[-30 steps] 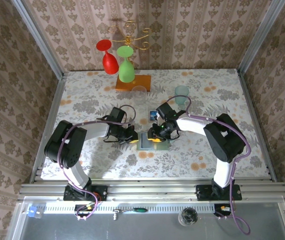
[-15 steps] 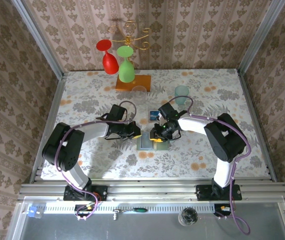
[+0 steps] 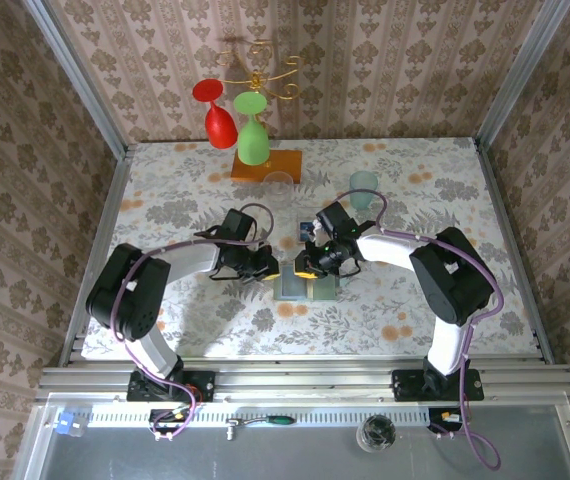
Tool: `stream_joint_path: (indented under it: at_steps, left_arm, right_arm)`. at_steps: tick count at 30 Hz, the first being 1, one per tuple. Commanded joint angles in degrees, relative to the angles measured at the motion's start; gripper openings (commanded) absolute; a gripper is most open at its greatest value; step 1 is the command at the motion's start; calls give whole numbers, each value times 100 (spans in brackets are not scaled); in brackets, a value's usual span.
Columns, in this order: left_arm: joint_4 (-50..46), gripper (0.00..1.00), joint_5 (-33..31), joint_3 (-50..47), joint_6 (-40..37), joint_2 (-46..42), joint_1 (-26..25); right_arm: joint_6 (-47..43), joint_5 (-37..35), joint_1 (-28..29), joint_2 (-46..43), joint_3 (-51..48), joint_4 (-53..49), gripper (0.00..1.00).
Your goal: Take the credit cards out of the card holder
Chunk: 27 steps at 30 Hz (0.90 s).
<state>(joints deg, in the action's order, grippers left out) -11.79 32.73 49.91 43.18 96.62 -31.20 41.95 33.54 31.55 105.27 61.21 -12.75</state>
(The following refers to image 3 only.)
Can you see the pale green card holder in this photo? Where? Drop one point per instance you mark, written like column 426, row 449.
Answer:
column 322, row 292

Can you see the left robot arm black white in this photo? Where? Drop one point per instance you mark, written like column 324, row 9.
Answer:
column 125, row 295

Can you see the clear glass cup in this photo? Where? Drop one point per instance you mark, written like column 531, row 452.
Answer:
column 279, row 187

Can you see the teal plastic cup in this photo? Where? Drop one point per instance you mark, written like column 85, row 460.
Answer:
column 363, row 185

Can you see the orange wooden rack base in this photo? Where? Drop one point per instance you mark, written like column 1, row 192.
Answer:
column 285, row 167

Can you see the green wine glass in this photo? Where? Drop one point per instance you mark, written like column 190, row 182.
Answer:
column 252, row 145

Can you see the red wine glass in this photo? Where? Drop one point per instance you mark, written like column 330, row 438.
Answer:
column 220, row 127

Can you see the black connector board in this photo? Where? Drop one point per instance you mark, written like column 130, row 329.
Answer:
column 165, row 417
column 442, row 417

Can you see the clear glass jar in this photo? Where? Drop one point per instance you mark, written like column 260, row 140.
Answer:
column 376, row 434

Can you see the grey metal shelf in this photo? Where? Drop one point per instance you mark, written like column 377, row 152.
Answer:
column 265, row 460

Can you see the small blue plastic block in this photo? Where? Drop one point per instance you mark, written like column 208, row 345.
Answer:
column 66, row 424

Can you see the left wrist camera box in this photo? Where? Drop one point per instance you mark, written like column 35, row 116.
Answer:
column 239, row 227

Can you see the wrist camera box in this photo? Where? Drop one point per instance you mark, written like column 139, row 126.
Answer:
column 239, row 227
column 337, row 220

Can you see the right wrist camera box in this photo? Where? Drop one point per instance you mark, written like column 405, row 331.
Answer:
column 337, row 220

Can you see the aluminium frame rail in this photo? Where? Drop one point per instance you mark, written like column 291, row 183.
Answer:
column 290, row 380

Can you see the aluminium side rail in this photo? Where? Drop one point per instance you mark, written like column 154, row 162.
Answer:
column 108, row 210
column 500, row 210

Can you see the aluminium frame post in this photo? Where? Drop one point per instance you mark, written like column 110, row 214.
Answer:
column 79, row 75
column 518, row 75

